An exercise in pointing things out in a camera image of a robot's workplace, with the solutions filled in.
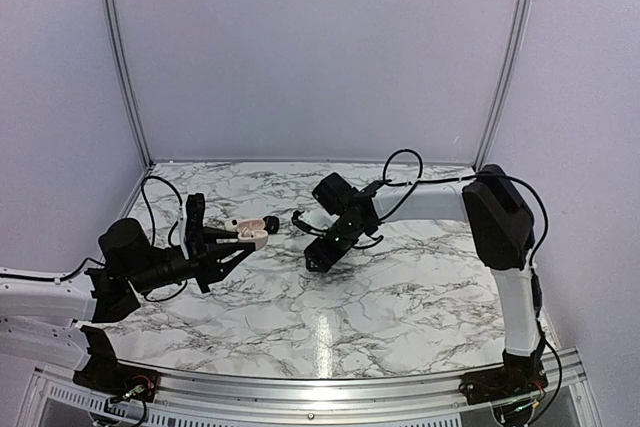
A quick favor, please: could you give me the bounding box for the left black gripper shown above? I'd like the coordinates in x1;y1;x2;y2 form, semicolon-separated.
128;226;255;294

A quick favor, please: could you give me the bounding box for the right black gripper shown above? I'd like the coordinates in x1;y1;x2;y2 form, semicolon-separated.
304;217;367;273

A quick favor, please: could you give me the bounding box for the pink round earbud case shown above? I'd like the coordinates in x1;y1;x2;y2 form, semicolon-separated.
233;219;269;250

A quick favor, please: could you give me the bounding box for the black earbud charging case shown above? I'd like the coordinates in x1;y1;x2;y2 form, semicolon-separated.
263;216;280;235

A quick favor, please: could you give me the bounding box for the white earbud charging case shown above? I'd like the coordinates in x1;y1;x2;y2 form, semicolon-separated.
224;219;238;230

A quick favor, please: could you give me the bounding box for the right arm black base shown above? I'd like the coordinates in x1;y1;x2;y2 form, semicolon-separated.
458;344;548;405

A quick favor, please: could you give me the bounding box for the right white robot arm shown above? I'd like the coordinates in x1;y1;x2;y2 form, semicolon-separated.
291;164;544;395

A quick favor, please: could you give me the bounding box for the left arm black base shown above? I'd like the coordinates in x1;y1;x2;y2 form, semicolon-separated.
73;326;159;402

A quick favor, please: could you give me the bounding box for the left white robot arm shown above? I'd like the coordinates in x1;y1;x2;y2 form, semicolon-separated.
1;218;269;324

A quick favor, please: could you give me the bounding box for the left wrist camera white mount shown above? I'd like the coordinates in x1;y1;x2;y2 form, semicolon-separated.
178;193;206;260

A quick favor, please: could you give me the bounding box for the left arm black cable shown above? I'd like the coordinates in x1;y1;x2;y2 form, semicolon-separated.
0;175;189;303

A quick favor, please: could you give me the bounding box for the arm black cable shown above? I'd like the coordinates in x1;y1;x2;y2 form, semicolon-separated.
364;148;549;268
0;175;189;303

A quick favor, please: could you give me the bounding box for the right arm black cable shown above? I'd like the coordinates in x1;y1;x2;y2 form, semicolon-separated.
364;148;549;268

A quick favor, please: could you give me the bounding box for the aluminium front rail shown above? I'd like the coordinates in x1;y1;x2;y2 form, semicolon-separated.
29;346;586;427

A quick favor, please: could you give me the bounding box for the left aluminium corner post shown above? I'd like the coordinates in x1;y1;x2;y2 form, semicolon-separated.
102;0;154;170

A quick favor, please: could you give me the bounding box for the aluminium corner post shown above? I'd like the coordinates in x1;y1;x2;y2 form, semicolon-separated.
473;0;532;170
102;0;154;170

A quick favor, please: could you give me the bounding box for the right aluminium corner post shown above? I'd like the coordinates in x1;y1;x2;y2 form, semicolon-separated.
473;0;532;170

